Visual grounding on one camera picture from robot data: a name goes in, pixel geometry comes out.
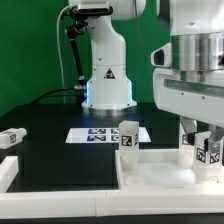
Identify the white sheet with fiducial markers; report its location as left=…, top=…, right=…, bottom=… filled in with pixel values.
left=65, top=126, right=152, bottom=144

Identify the black cable on table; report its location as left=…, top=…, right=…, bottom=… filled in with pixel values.
left=30, top=87, right=88, bottom=105

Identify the white left obstacle bar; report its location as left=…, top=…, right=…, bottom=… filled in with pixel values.
left=0, top=156, right=19, bottom=193

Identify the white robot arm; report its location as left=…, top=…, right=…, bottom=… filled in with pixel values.
left=68, top=0, right=224, bottom=161

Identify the white obstacle bar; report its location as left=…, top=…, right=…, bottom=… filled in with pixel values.
left=0, top=186, right=224, bottom=219
left=0, top=156, right=19, bottom=193

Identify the camera on robot top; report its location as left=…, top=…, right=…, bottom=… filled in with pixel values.
left=68, top=0, right=113, bottom=16

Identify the white front obstacle bar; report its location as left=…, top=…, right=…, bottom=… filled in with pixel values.
left=0, top=186, right=224, bottom=219

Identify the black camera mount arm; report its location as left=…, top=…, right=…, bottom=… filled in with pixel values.
left=66, top=25, right=87, bottom=85

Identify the grey cable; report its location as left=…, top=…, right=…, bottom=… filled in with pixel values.
left=55, top=4, right=74, bottom=89

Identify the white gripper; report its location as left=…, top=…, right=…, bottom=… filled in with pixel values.
left=153, top=68, right=224, bottom=162

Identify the white square table top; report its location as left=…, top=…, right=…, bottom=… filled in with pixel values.
left=115, top=149, right=224, bottom=191

